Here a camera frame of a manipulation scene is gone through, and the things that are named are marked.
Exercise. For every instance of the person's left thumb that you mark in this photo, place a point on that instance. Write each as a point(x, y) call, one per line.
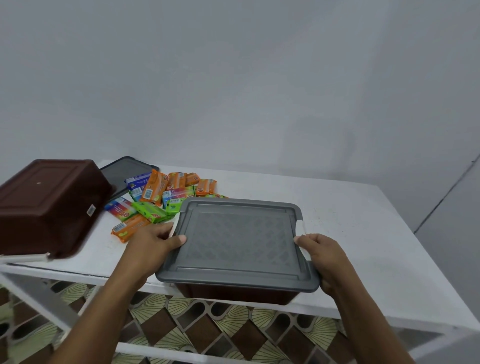
point(174, 243)

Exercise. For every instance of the grey patterned plastic lid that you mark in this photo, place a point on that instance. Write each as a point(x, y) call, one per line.
point(240, 243)
point(118, 174)

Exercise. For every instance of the person's left forearm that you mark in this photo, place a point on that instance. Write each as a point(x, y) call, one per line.
point(101, 318)

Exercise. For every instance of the pile of colourful snack packets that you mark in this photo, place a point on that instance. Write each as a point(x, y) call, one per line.
point(157, 202)

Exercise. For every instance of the person's left hand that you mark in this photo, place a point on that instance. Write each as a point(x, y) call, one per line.
point(144, 249)

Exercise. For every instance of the person's right thumb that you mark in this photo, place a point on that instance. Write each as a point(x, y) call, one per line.
point(305, 245)

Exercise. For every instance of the white metal table frame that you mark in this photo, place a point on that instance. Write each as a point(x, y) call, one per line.
point(37, 297)

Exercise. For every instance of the person's right forearm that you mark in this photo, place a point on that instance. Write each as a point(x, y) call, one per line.
point(369, 330)

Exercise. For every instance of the person's right hand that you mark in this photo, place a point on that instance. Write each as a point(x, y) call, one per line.
point(330, 262)

